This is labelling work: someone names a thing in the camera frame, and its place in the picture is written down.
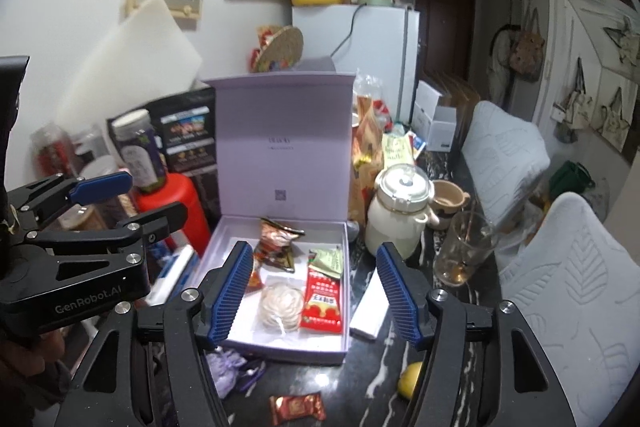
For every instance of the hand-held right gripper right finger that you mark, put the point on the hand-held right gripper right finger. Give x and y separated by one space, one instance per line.
397 297

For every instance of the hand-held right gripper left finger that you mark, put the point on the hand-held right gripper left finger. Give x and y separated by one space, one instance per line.
230 297

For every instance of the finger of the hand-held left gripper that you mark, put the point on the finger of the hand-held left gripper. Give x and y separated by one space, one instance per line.
100 187
155 224

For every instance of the small orange packet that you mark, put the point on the small orange packet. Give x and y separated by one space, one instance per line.
255 277

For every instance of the white round pastry packet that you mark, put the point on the white round pastry packet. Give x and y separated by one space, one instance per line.
280 304

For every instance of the brown snack packet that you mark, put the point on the brown snack packet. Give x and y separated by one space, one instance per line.
275 244

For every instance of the red snack packet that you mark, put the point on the red snack packet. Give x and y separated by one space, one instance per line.
322 302

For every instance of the green snack packet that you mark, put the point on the green snack packet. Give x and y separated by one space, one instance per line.
327 259

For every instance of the lavender gift box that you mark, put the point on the lavender gift box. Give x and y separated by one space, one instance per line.
280 147

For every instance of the white tissue pack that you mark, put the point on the white tissue pack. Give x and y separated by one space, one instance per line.
370 307

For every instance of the red plastic bottle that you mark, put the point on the red plastic bottle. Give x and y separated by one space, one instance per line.
180 207

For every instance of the blue and white box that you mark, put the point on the blue and white box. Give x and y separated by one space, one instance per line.
172 269

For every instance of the purple label jar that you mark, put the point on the purple label jar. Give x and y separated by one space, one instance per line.
140 157

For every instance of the clear plastic jar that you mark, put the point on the clear plastic jar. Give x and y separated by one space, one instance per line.
52 152

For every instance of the purple sachet bag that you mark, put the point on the purple sachet bag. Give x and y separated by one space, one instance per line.
225 367

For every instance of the clear drinking glass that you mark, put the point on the clear drinking glass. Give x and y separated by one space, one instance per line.
460 257

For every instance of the white ceramic lidded pot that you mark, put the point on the white ceramic lidded pot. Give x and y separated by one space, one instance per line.
395 222

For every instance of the yellow lemon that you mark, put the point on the yellow lemon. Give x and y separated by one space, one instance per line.
410 377

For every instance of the black snack bag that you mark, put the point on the black snack bag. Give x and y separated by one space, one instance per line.
185 132

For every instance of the metal straw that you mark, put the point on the metal straw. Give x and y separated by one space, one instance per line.
470 227

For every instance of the beige ceramic cup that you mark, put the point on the beige ceramic cup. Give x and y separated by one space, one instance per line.
447 199

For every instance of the yellow snack bag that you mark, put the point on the yellow snack bag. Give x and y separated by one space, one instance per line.
362 192

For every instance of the red candy packet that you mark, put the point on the red candy packet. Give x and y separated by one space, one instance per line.
297 408

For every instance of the white foam board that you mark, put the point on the white foam board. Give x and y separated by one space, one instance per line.
140 57

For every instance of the pale yellow packet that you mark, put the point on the pale yellow packet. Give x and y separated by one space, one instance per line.
397 152

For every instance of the blue and white packet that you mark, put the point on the blue and white packet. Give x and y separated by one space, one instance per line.
416 144

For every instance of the orange snack bag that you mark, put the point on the orange snack bag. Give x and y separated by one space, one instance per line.
370 132

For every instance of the white quilted chair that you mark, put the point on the white quilted chair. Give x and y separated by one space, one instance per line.
575 297
505 157

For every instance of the white cardboard box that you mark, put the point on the white cardboard box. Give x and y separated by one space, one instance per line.
435 117

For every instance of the flattened brown cardboard boxes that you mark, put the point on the flattened brown cardboard boxes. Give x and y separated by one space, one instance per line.
462 102

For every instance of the green bag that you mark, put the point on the green bag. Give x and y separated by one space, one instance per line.
572 182

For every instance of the round woven coaster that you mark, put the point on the round woven coaster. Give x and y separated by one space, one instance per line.
285 47

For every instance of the white fridge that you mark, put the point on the white fridge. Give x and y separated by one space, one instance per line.
380 57

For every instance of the canvas tote bag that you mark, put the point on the canvas tote bag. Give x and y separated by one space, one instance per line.
579 107
614 127

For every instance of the dark brown door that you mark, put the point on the dark brown door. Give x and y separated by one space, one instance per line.
445 32

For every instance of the patterned tote bag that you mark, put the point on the patterned tote bag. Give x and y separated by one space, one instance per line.
527 52

